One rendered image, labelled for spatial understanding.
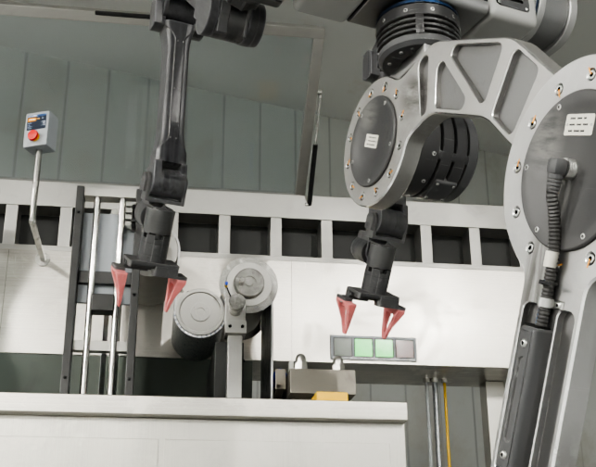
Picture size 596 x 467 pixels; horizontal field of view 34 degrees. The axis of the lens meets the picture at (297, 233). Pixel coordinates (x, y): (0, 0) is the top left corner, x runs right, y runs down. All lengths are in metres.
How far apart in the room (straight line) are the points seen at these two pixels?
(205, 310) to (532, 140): 1.49
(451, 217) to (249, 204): 0.62
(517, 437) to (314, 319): 1.84
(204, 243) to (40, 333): 0.55
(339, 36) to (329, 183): 0.87
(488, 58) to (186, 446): 1.15
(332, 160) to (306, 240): 2.27
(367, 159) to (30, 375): 1.50
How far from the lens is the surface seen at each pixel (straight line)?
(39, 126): 2.67
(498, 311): 2.98
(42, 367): 2.77
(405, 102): 1.43
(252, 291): 2.46
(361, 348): 2.82
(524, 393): 1.02
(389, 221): 2.11
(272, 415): 2.11
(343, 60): 4.85
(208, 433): 2.12
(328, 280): 2.87
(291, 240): 2.98
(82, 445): 2.12
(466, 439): 5.16
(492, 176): 5.77
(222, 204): 2.92
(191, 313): 2.45
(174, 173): 1.94
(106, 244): 2.41
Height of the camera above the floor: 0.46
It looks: 22 degrees up
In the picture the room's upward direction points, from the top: straight up
